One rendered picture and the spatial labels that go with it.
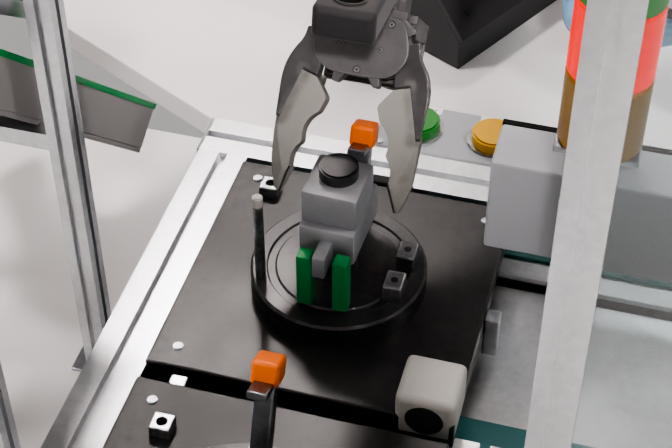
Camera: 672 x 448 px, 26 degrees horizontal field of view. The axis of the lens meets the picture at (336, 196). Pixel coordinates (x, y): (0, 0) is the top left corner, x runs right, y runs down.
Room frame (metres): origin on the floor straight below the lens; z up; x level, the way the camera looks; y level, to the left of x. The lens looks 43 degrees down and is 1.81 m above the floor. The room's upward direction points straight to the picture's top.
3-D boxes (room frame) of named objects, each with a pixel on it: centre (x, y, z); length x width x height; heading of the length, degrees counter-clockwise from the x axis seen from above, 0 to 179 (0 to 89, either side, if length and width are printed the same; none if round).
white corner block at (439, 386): (0.69, -0.07, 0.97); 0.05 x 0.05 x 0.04; 75
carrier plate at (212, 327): (0.81, 0.00, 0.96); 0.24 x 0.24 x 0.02; 75
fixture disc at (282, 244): (0.81, 0.00, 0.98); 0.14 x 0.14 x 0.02
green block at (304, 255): (0.77, 0.02, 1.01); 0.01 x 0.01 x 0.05; 75
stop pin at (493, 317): (0.78, -0.12, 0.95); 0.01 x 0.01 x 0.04; 75
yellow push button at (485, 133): (1.00, -0.14, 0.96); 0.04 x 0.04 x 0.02
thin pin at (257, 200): (0.80, 0.06, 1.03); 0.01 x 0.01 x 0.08
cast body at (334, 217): (0.80, 0.00, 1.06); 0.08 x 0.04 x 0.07; 162
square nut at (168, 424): (0.66, 0.13, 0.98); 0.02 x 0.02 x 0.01; 75
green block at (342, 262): (0.77, 0.00, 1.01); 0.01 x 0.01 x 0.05; 75
